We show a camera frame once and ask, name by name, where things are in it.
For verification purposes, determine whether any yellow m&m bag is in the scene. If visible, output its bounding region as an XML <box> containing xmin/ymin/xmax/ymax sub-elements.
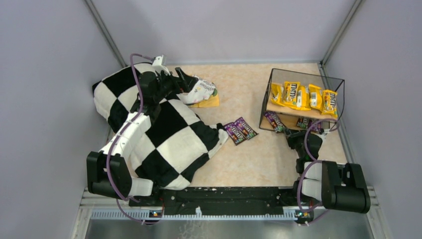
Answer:
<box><xmin>283</xmin><ymin>81</ymin><xmax>301</xmax><ymax>109</ymax></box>
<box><xmin>321</xmin><ymin>90</ymin><xmax>338</xmax><ymax>119</ymax></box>

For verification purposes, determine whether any black white checkered cloth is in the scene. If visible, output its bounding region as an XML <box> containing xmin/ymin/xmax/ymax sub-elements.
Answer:
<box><xmin>92</xmin><ymin>63</ymin><xmax>228</xmax><ymax>190</ymax></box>

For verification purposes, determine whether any yellow cloth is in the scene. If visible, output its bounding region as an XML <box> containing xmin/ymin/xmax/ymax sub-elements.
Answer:
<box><xmin>190</xmin><ymin>94</ymin><xmax>220</xmax><ymax>108</ymax></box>

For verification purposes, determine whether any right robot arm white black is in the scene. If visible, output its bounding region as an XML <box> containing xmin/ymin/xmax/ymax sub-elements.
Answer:
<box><xmin>284</xmin><ymin>129</ymin><xmax>371</xmax><ymax>214</ymax></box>

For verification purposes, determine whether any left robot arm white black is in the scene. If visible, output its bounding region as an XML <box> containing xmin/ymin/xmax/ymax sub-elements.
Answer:
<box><xmin>87</xmin><ymin>64</ymin><xmax>199</xmax><ymax>201</ymax></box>

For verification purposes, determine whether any yellow m&m bag front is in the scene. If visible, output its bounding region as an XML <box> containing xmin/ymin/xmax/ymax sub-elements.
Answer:
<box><xmin>283</xmin><ymin>81</ymin><xmax>301</xmax><ymax>109</ymax></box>

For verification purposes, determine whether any yellow candy bag shelf left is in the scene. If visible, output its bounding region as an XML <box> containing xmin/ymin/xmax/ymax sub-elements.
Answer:
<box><xmin>296</xmin><ymin>85</ymin><xmax>311</xmax><ymax>111</ymax></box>

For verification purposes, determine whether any yellow candy bag shelf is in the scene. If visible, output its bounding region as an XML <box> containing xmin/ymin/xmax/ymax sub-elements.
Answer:
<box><xmin>296</xmin><ymin>85</ymin><xmax>311</xmax><ymax>111</ymax></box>
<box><xmin>309</xmin><ymin>84</ymin><xmax>323</xmax><ymax>112</ymax></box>

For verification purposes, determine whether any animal print white cloth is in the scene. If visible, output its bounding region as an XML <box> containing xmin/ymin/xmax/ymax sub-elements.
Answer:
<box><xmin>177</xmin><ymin>75</ymin><xmax>218</xmax><ymax>105</ymax></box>

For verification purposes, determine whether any yellow candy bag barcode side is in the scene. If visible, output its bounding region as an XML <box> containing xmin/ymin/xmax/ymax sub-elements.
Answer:
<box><xmin>270</xmin><ymin>83</ymin><xmax>284</xmax><ymax>106</ymax></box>

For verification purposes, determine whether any purple m&m bag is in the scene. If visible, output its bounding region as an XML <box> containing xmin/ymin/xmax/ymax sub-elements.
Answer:
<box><xmin>223</xmin><ymin>122</ymin><xmax>246</xmax><ymax>145</ymax></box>
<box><xmin>264</xmin><ymin>111</ymin><xmax>285</xmax><ymax>133</ymax></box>
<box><xmin>234</xmin><ymin>117</ymin><xmax>259</xmax><ymax>140</ymax></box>

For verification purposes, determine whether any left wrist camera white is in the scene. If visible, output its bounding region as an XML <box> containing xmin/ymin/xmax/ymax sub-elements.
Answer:
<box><xmin>152</xmin><ymin>55</ymin><xmax>171</xmax><ymax>75</ymax></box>

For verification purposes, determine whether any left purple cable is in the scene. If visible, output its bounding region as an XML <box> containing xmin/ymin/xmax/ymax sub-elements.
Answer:
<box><xmin>105</xmin><ymin>53</ymin><xmax>162</xmax><ymax>226</ymax></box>

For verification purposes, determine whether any yellow m&m bag on shelf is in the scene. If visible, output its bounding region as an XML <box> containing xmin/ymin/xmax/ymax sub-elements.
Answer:
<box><xmin>321</xmin><ymin>90</ymin><xmax>338</xmax><ymax>119</ymax></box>

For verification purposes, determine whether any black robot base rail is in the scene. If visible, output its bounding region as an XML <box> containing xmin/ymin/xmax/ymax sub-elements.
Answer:
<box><xmin>129</xmin><ymin>187</ymin><xmax>316</xmax><ymax>224</ymax></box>

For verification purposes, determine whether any black wire mesh shelf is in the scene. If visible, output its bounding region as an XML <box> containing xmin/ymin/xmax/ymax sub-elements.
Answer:
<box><xmin>259</xmin><ymin>68</ymin><xmax>345</xmax><ymax>130</ymax></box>

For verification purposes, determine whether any yellow candy bag shelf middle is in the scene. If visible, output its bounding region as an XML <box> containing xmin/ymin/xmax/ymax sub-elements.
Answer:
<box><xmin>309</xmin><ymin>84</ymin><xmax>323</xmax><ymax>112</ymax></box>

